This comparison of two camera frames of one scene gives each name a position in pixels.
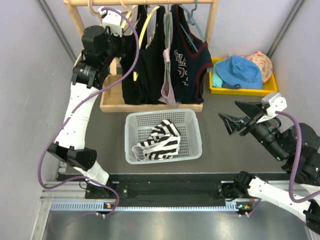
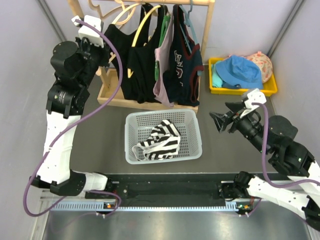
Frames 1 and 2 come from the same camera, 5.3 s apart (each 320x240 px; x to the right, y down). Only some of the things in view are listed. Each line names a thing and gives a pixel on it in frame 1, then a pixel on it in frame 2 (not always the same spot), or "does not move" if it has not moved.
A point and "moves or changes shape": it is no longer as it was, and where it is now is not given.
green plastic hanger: x=168 y=36 → x=166 y=21
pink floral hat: x=265 y=64 does not move
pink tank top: x=167 y=97 → x=161 y=55
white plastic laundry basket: x=139 y=124 does not move
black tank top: x=147 y=66 moves or changes shape
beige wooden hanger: x=114 y=61 → x=108 y=7
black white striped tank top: x=163 y=143 does not move
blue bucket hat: x=240 y=70 does not move
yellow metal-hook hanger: x=135 y=77 moves or changes shape
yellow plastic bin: x=269 y=86 does not move
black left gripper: x=119 y=40 → x=103 y=52
